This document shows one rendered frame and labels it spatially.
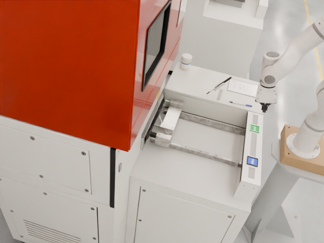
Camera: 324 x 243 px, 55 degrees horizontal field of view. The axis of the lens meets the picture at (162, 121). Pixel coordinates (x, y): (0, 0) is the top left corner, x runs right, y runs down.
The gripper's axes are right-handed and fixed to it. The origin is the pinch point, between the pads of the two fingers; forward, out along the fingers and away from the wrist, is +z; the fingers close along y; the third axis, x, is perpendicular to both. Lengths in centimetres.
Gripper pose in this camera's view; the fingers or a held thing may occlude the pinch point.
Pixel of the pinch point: (264, 108)
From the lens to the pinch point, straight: 174.0
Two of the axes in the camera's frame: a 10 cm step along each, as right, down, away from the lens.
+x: 2.7, -6.2, 7.3
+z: 0.8, 7.7, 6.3
